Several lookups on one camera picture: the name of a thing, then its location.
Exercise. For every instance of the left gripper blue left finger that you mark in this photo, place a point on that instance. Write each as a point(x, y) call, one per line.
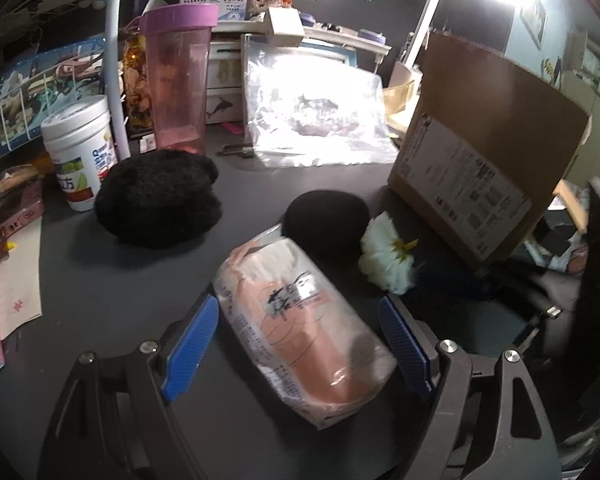
point(182, 353)

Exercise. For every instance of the clear gift bag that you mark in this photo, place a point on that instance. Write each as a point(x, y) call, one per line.
point(328, 116)

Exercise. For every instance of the white plastic tub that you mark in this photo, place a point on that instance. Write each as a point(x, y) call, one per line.
point(79, 141)

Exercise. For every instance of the pink tissue pack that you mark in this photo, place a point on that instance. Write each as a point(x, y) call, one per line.
point(321, 359)

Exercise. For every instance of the white daisy flower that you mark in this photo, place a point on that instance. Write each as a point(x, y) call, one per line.
point(387, 261)

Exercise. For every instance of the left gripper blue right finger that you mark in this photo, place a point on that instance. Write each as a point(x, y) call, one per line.
point(410, 345)

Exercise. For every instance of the white small desk shelf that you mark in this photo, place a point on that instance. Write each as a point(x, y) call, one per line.
point(238, 47)

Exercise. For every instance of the cardboard box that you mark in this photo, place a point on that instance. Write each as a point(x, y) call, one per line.
point(488, 143)

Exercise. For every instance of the pink water bottle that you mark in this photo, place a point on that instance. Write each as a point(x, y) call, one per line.
point(178, 38)

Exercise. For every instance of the black fluffy pouch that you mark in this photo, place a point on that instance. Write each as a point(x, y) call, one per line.
point(159, 199)

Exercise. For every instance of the white wire rack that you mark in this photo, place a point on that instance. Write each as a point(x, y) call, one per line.
point(51, 55)

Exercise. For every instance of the black round sponge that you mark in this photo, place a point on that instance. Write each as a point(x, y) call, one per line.
point(327, 224)

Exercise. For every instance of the white power adapter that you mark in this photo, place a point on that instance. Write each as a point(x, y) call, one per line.
point(283, 27)

